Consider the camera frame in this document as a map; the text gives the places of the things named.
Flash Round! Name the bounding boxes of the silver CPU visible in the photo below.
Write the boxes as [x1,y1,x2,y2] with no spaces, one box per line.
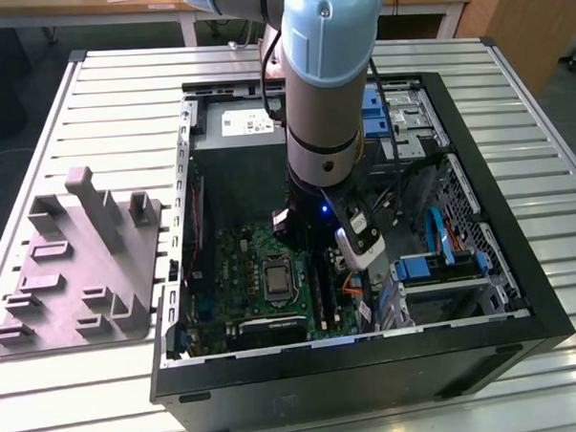
[264,263,294,294]

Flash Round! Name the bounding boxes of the CPU socket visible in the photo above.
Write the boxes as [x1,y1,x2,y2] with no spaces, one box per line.
[258,253,301,309]

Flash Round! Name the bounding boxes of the grey power supply unit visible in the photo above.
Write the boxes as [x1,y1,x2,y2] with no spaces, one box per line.
[189,98,292,226]

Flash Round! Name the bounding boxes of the green motherboard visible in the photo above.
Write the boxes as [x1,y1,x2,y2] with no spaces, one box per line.
[182,215,366,349]

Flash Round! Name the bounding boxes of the black graphics card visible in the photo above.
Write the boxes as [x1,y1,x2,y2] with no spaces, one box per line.
[224,313,309,352]

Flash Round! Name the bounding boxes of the blue drive bay latch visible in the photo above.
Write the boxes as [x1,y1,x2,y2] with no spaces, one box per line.
[358,86,395,140]

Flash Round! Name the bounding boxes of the hard disk in blue carrier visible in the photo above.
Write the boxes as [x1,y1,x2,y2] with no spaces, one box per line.
[389,248,491,287]

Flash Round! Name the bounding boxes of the silver metal drive cage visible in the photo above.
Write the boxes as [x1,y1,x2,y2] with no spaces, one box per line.
[358,82,453,190]

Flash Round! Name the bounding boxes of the black open PC case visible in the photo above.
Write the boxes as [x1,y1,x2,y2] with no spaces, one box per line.
[135,64,576,432]

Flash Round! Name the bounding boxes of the grey plastic parts rack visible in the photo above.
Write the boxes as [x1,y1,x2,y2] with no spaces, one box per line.
[0,162,176,358]

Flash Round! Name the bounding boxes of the long wooden desk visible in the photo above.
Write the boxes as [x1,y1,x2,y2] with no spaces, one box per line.
[0,0,476,60]

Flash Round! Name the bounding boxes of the wooden cabinet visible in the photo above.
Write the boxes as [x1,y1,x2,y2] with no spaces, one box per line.
[455,0,576,99]

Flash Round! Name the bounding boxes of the orange wires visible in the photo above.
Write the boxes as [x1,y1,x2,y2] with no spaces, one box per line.
[341,271,369,299]

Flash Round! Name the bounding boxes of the thin red wire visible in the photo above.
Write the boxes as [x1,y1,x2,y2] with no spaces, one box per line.
[179,176,201,284]

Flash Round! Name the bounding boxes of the black cable bundle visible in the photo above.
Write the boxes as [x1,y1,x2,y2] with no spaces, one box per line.
[361,154,447,232]

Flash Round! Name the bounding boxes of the blue flat data cable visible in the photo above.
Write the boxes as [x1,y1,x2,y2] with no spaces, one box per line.
[423,204,457,267]

